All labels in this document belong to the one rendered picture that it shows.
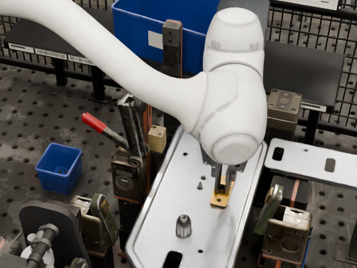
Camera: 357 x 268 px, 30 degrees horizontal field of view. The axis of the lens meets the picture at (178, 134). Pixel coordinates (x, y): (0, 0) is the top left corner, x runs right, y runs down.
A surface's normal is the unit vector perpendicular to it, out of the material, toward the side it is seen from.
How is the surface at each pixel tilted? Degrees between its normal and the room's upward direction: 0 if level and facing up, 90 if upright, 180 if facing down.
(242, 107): 15
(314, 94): 0
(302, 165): 0
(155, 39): 90
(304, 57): 0
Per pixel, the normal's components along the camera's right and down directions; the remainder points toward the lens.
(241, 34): 0.16, 0.15
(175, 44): -0.29, 0.66
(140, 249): 0.00, -0.72
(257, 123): 0.68, -0.26
